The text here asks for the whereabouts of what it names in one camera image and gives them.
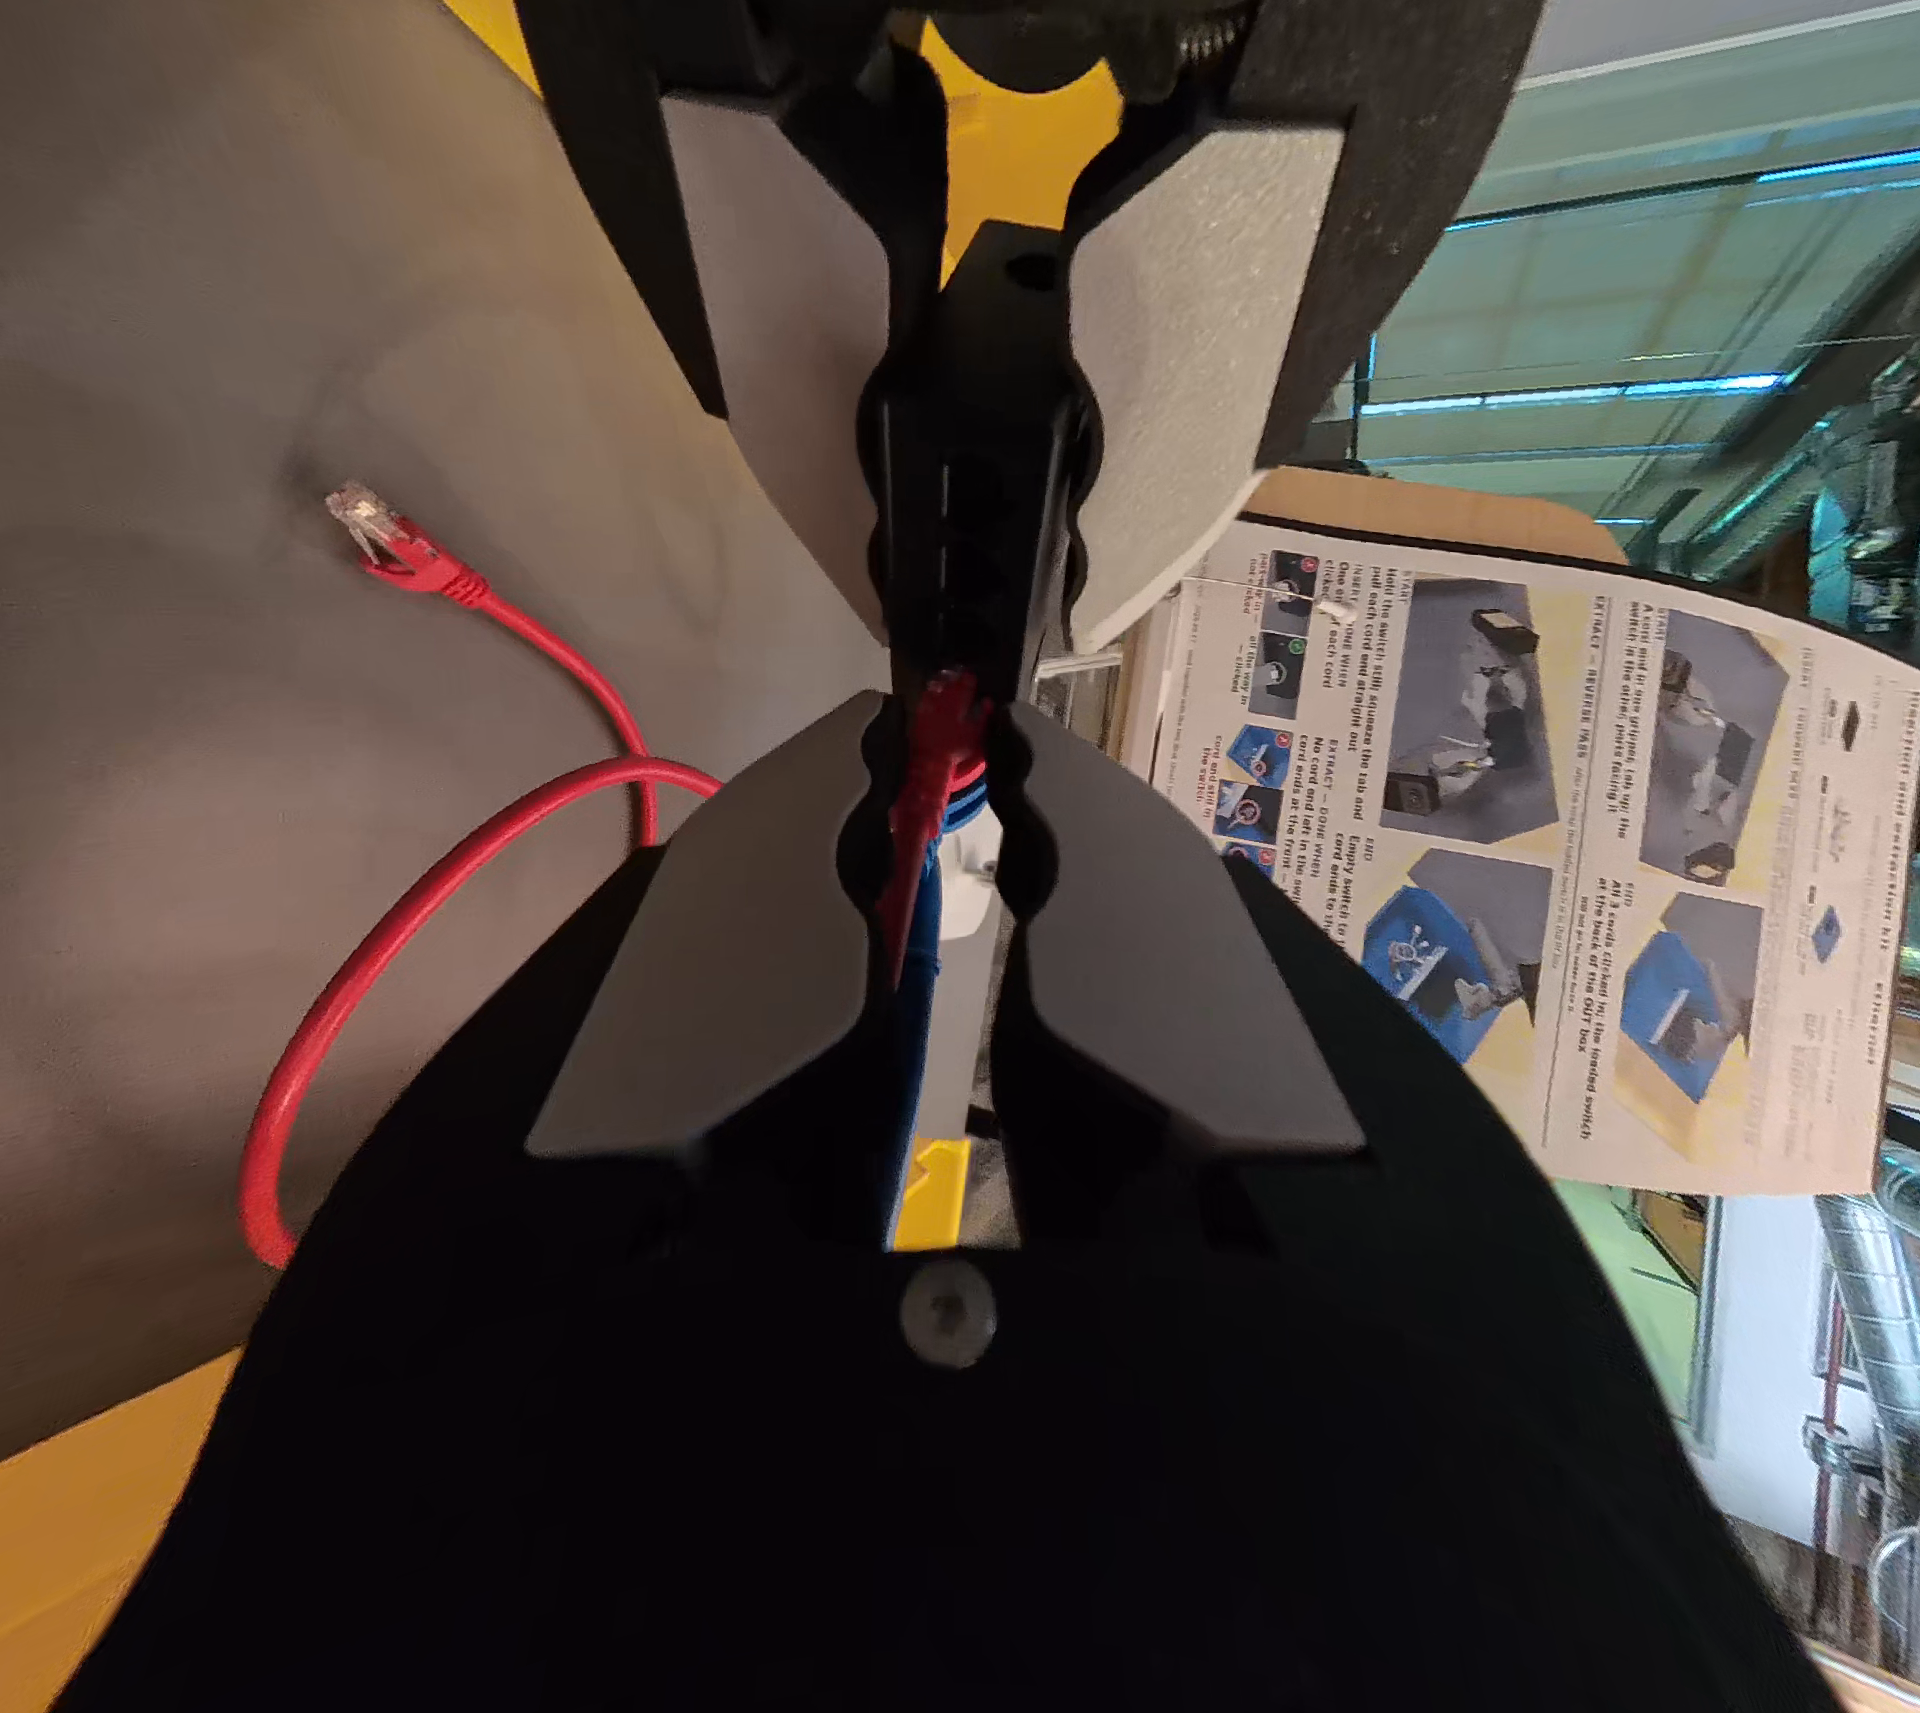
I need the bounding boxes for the red ethernet cable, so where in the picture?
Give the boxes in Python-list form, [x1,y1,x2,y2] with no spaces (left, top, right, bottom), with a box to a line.
[239,477,1009,1268]

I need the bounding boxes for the black ethernet port box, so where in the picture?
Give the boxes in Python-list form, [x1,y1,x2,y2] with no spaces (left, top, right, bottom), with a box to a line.
[885,220,1099,699]

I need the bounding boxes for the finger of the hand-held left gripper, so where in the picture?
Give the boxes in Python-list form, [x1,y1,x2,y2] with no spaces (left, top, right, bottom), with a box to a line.
[1059,112,1351,657]
[653,87,905,669]

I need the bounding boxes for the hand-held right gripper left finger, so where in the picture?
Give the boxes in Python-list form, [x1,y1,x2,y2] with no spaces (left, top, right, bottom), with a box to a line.
[526,695,912,1169]

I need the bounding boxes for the blue ethernet cable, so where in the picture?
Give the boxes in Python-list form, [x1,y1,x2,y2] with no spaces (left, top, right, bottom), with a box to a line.
[885,815,1009,1209]

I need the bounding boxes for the printed instruction sheet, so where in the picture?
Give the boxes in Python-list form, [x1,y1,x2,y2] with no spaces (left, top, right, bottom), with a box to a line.
[1126,522,1920,1203]

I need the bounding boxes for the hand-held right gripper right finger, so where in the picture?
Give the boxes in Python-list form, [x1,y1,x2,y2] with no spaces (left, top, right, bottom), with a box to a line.
[995,702,1368,1166]

